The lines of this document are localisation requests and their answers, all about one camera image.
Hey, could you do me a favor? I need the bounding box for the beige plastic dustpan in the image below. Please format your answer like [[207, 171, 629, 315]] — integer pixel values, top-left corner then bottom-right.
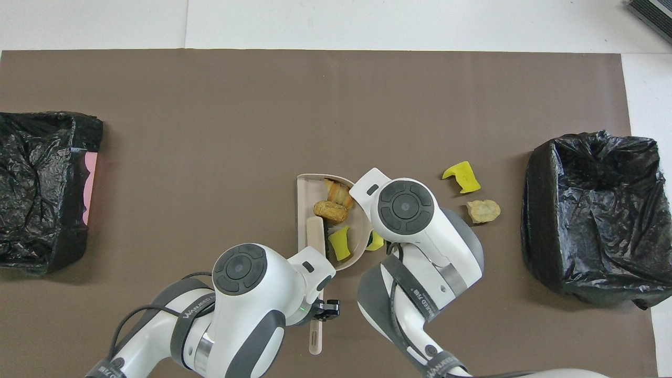
[[297, 174, 374, 272]]

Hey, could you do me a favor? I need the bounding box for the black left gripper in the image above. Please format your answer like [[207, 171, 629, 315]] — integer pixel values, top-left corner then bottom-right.
[[314, 299, 341, 322]]

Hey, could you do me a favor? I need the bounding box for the dark grey ribbed panel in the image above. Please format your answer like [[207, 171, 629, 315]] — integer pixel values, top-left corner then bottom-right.
[[626, 0, 672, 44]]

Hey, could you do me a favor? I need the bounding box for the sliced crusty bread piece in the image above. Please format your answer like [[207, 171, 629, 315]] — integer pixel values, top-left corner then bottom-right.
[[324, 178, 355, 209]]

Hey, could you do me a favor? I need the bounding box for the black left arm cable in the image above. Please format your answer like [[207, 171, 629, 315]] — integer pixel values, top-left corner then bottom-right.
[[108, 272, 211, 378]]

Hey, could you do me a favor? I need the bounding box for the brown round bread roll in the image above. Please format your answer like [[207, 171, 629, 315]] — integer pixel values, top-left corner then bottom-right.
[[313, 200, 349, 225]]

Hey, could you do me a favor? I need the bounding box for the notched yellow sponge piece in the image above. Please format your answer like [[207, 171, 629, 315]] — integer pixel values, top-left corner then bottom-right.
[[442, 161, 481, 194]]

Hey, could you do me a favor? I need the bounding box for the pale bread chunk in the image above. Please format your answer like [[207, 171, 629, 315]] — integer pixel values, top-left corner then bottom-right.
[[466, 199, 501, 224]]

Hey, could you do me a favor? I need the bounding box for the brown paper table mat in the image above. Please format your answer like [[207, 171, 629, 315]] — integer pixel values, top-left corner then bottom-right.
[[0, 49, 659, 378]]

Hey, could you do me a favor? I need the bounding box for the beige hand brush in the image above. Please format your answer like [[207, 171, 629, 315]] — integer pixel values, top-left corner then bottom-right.
[[306, 217, 331, 355]]

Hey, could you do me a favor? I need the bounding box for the pink plastic bin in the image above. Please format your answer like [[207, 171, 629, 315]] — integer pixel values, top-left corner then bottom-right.
[[81, 150, 99, 226]]

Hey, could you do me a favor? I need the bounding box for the black plastic trash bag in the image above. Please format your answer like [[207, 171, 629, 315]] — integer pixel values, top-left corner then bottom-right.
[[521, 130, 672, 310], [0, 111, 104, 276]]

